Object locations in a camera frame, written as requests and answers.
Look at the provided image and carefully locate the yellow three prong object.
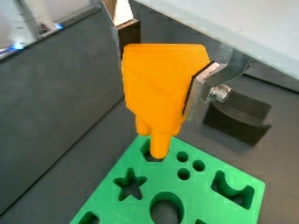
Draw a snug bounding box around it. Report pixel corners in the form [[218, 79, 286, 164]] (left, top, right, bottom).
[[122, 44, 211, 159]]

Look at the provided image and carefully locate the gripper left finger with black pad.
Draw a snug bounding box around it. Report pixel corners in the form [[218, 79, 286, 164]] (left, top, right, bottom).
[[102, 0, 140, 58]]

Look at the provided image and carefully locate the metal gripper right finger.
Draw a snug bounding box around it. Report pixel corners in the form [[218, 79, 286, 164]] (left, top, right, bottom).
[[182, 44, 252, 121]]

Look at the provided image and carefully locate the black curved fixture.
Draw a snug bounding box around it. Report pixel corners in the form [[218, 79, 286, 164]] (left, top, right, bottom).
[[203, 92, 271, 146]]

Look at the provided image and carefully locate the green shape sorting block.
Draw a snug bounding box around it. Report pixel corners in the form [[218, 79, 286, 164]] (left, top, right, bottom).
[[70, 136, 266, 224]]

